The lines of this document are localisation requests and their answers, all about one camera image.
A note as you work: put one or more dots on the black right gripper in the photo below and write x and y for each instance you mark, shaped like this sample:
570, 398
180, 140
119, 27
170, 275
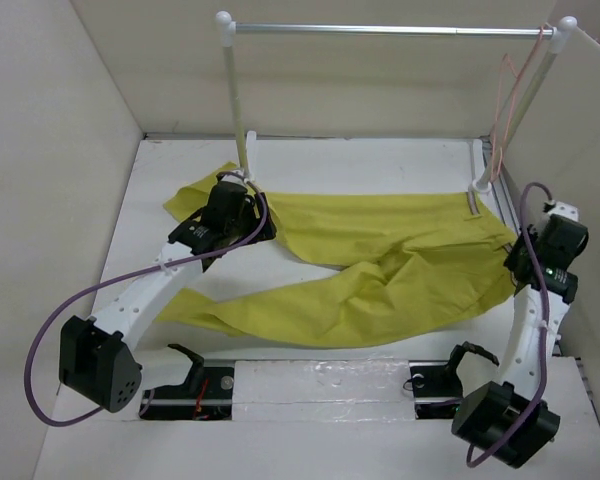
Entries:
512, 260

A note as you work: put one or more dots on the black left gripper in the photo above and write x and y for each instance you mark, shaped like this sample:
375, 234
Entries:
249, 211

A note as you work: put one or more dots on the yellow trousers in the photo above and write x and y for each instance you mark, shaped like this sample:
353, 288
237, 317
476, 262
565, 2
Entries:
406, 265

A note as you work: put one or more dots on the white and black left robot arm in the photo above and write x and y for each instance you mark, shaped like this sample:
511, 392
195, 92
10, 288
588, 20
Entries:
98, 355

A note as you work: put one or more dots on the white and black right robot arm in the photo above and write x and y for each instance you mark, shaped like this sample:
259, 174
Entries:
507, 417

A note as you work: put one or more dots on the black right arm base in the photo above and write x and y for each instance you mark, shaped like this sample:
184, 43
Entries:
436, 390

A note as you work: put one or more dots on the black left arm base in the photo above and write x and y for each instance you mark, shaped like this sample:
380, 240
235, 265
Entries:
208, 398

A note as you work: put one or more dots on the white and silver clothes rack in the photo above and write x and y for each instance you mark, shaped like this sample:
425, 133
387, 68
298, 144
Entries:
553, 44

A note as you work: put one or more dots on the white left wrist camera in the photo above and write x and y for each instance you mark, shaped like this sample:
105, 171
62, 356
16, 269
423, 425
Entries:
236, 177

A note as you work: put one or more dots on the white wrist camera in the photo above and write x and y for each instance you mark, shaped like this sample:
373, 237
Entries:
236, 177
554, 207

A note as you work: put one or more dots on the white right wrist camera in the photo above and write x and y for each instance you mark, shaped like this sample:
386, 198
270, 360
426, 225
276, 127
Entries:
554, 207

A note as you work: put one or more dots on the pink wire hanger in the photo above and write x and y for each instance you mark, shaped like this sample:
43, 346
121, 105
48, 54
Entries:
505, 108

